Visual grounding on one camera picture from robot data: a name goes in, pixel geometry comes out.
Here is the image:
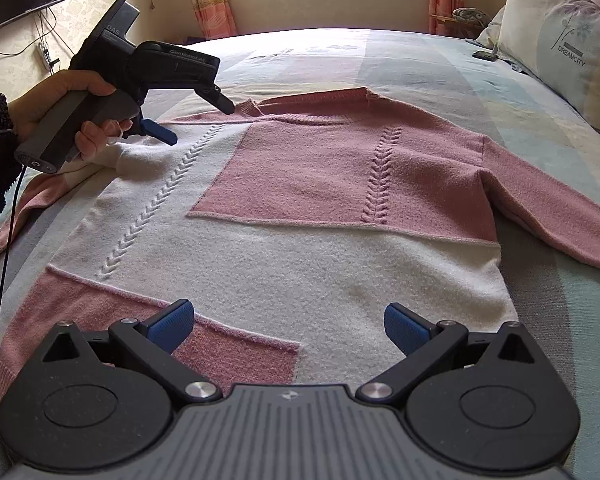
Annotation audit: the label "pink and white knit sweater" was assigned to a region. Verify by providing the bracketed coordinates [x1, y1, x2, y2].
[0, 88, 600, 392]

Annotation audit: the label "person left hand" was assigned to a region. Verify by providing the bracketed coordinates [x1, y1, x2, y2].
[8, 70, 132, 160]

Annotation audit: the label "white power strip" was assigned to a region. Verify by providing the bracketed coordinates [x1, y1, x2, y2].
[36, 41, 53, 74]

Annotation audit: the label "pastel patchwork bed sheet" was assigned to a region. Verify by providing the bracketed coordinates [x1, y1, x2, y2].
[0, 29, 600, 479]

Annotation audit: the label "cluttered items on nightstand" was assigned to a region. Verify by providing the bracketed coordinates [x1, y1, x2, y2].
[452, 6, 491, 27]

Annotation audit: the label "wooden nightstand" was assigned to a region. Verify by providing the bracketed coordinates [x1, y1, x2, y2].
[429, 14, 484, 39]

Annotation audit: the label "small dark remote on bed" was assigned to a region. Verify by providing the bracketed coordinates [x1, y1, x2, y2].
[472, 51, 498, 62]

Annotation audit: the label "pastel patchwork pillow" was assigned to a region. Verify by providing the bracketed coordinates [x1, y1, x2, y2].
[498, 0, 600, 132]

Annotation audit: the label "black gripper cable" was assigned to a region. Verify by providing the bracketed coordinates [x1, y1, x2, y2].
[0, 167, 29, 466]

